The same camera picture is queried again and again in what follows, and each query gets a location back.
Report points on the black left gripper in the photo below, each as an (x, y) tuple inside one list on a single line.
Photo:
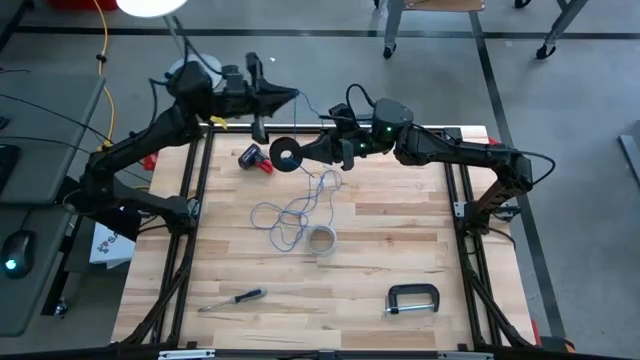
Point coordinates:
[(240, 100)]

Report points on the white printed box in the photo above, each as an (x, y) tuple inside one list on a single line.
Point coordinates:
[(112, 250)]

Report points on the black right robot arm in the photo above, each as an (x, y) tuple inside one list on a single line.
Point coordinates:
[(450, 152)]

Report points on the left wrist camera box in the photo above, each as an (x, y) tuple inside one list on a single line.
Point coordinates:
[(232, 78)]

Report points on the wooden table grey legs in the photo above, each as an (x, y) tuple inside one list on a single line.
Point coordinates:
[(394, 22)]

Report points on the red black battery pack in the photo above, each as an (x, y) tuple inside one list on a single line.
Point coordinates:
[(248, 156)]

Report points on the grey desk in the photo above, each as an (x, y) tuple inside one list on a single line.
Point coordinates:
[(35, 170), (30, 300)]

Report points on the red plastic clamp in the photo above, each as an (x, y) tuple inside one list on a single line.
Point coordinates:
[(536, 334), (493, 141), (151, 162)]

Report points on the black aluminium frame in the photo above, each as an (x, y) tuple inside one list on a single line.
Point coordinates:
[(235, 131)]

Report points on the yellow tape tag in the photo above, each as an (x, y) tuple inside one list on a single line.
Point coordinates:
[(219, 122)]

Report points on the black C-clamp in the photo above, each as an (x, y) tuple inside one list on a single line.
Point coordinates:
[(413, 288)]

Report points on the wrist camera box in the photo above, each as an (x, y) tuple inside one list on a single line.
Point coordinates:
[(342, 114), (232, 78)]

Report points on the black computer mouse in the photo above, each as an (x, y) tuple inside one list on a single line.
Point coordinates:
[(20, 247)]

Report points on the clear tape roll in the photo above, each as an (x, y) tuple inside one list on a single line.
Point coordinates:
[(310, 241)]

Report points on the red box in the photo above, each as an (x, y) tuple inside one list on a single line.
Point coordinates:
[(80, 4)]

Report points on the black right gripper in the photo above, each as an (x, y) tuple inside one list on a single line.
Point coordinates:
[(350, 137)]

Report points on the silver mounting plate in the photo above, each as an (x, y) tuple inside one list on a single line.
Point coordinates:
[(465, 355), (187, 354)]

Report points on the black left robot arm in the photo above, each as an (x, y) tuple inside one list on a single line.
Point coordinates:
[(140, 132)]

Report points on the grey metal bracket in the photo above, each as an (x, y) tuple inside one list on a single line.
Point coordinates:
[(194, 207), (460, 209)]

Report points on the black keyboard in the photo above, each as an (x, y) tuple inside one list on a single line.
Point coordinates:
[(7, 167)]

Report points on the white floor lamp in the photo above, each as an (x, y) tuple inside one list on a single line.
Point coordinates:
[(150, 6)]

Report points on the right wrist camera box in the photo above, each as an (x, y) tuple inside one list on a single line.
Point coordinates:
[(342, 114)]

